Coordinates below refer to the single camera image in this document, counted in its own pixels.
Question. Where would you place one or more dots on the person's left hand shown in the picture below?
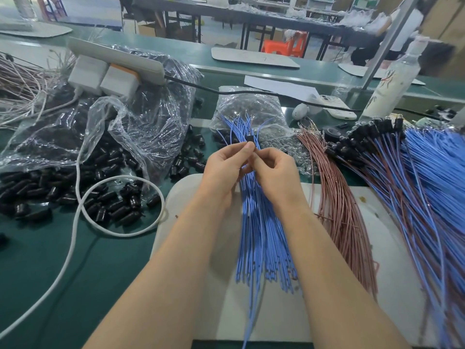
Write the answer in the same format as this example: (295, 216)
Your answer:
(221, 174)

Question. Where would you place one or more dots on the person's right hand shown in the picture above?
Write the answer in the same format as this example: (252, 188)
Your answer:
(280, 178)

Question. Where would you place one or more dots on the black cap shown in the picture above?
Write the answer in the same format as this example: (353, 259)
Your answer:
(250, 138)

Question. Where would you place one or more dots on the pile of black plastic caps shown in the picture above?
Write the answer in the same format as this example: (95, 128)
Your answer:
(33, 196)

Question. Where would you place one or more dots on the person's right forearm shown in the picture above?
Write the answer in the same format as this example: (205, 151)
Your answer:
(341, 294)

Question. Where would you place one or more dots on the person's left forearm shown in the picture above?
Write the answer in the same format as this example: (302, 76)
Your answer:
(156, 294)

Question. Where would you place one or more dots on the white computer mouse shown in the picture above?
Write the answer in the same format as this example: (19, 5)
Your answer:
(301, 111)

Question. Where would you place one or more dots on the small clear plastic bag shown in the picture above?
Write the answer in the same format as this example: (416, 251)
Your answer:
(247, 106)

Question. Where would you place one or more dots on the white flat device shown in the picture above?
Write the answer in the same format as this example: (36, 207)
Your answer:
(336, 106)

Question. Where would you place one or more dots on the white paper sheet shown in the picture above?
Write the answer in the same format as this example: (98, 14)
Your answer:
(280, 86)

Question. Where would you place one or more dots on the large clear plastic bag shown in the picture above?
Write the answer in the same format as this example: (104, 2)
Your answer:
(154, 112)

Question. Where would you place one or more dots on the white flat tray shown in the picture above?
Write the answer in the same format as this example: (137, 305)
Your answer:
(33, 29)
(354, 70)
(254, 57)

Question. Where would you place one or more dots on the orange plastic stool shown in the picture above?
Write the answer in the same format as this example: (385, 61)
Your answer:
(285, 44)

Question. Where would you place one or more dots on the white orange charger adapter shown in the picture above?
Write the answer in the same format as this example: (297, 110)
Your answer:
(119, 82)

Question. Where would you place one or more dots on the white work board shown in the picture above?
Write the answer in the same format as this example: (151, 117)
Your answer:
(290, 320)

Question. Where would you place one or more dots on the white spray bottle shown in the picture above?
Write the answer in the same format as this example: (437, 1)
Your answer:
(390, 83)

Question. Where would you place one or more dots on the white power strip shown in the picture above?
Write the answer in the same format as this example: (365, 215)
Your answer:
(116, 58)

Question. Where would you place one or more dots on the blue table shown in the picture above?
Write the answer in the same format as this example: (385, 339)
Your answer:
(80, 11)

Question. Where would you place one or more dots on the cardboard boxes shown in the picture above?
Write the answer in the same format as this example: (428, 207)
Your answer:
(447, 25)

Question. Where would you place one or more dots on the long black-frame table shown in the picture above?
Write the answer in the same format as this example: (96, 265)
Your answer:
(240, 12)

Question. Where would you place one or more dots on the slanted metal frame post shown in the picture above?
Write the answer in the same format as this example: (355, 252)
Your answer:
(389, 40)

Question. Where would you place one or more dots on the short metal frame post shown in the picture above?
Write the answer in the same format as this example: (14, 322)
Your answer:
(459, 116)

